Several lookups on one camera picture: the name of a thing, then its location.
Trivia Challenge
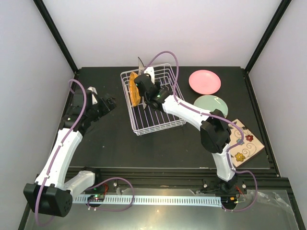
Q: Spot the orange dotted scalloped plate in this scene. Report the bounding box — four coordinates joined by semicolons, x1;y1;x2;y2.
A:
129;72;141;107

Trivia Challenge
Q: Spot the white wire dish rack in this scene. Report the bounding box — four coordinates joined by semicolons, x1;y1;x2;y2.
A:
120;63;186;136

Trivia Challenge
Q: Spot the white square plate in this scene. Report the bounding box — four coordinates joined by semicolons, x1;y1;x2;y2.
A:
138;57;146;110

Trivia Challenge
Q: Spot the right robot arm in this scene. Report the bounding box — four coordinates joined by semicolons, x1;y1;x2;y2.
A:
133;74;237;193

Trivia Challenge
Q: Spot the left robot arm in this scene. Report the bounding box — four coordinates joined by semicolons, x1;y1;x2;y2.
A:
24;87;116;217

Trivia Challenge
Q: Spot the pink round plate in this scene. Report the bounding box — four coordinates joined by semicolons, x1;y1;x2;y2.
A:
189;70;221;95

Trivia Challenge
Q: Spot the green floral plate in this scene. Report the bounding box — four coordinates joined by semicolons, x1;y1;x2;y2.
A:
193;95;228;118

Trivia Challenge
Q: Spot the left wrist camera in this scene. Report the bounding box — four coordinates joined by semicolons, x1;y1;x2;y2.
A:
87;86;98;105

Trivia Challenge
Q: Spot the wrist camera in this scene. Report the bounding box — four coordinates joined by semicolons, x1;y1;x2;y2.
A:
144;67;155;83
87;86;98;105

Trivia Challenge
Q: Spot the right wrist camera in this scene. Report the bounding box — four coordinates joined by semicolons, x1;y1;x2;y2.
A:
144;67;155;83

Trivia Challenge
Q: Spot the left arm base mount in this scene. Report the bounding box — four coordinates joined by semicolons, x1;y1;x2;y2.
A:
85;177;119;192

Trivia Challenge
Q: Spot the white slotted cable duct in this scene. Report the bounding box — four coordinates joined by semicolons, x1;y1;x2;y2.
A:
73;194;222;207

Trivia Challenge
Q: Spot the left black frame post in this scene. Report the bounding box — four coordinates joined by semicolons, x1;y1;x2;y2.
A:
33;0;79;74

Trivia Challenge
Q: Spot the black frame post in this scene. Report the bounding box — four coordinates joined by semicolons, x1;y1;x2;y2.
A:
33;0;79;74
244;0;292;74

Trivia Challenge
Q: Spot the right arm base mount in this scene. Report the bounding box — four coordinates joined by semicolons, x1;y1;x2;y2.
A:
199;177;247;196

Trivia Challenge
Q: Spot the right black frame post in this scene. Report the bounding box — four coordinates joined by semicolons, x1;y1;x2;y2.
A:
244;0;292;74

